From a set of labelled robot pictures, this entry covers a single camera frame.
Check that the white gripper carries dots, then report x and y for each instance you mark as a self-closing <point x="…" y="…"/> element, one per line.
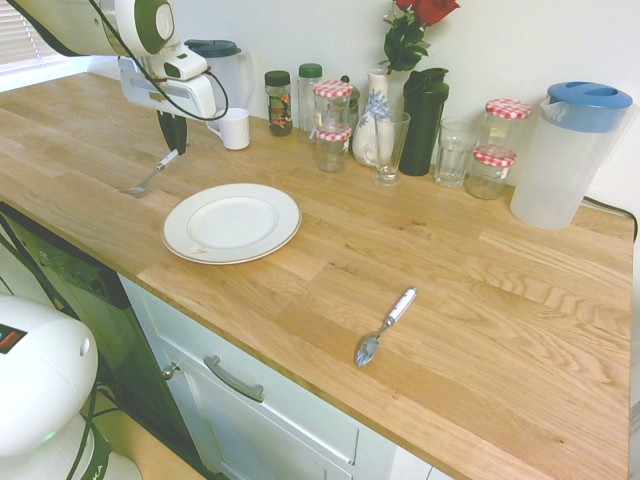
<point x="192" y="97"/>

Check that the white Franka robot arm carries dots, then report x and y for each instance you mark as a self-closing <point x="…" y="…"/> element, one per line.
<point x="75" y="25"/>

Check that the white gold-rimmed plate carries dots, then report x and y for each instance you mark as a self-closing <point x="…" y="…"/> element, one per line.
<point x="230" y="225"/>

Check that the white ribbed mug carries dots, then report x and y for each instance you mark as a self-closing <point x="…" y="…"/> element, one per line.
<point x="236" y="130"/>

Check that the kettle with dark lid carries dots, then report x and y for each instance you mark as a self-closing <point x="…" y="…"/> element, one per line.
<point x="232" y="80"/>

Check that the dark-lidded spice jar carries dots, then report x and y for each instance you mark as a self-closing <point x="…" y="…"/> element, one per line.
<point x="278" y="105"/>

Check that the green-capped clear bottle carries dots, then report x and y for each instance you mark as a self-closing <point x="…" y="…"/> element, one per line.
<point x="307" y="95"/>

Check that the small red-checkered-lid glass jar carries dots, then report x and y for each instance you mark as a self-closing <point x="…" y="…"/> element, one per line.
<point x="490" y="175"/>
<point x="332" y="152"/>

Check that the tall red-checkered-lid glass jar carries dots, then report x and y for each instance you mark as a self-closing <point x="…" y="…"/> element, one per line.
<point x="506" y="125"/>
<point x="332" y="102"/>

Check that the white window blind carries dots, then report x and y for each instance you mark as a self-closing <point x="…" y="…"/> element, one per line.
<point x="25" y="45"/>

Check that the black dishwasher front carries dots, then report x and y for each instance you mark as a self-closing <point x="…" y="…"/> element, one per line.
<point x="100" y="300"/>

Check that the white blue-floral vase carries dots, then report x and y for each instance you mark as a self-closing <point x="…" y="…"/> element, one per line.
<point x="367" y="110"/>

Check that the footed sundae glass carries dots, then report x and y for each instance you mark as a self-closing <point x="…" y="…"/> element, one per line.
<point x="387" y="150"/>

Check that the silver cabinet knob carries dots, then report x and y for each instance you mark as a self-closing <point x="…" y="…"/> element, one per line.
<point x="171" y="370"/>

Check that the dark green shaker bottle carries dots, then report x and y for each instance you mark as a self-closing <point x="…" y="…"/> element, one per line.
<point x="425" y="125"/>

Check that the red rose with leaves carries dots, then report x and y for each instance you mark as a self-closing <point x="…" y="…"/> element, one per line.
<point x="407" y="37"/>

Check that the clear glass tumbler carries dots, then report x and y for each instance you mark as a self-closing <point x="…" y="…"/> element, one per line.
<point x="454" y="155"/>

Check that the white drawer front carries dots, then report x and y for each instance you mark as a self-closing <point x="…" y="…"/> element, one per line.
<point x="280" y="395"/>

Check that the blue-lidded plastic pitcher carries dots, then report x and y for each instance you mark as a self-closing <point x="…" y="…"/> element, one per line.
<point x="560" y="165"/>

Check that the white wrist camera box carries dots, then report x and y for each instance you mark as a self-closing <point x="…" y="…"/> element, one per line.
<point x="187" y="65"/>

